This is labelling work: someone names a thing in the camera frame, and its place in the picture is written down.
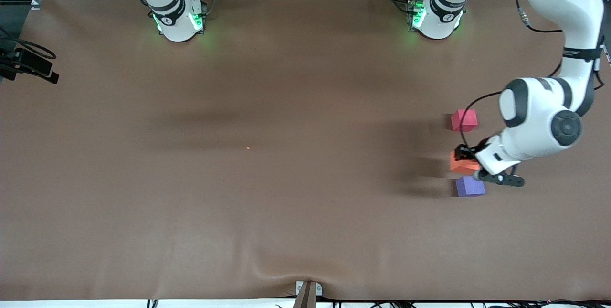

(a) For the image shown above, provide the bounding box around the purple foam block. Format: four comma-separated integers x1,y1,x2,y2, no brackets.
455,176,486,198

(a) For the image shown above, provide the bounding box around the red foam block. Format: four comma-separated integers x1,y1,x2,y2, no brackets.
451,109,478,132

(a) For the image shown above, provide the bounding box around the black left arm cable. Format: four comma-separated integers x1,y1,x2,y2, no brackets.
459,0,569,151

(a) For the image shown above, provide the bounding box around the brown bar under bracket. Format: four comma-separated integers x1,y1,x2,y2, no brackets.
293,281,317,308

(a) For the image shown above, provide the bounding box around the orange foam block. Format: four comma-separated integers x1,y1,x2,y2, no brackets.
449,151,481,174

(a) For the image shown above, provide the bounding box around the grey metal clamp bracket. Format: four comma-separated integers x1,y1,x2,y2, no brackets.
295,280,324,296

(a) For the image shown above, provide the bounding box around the brown table cloth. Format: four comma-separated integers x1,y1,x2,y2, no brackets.
0,0,611,302

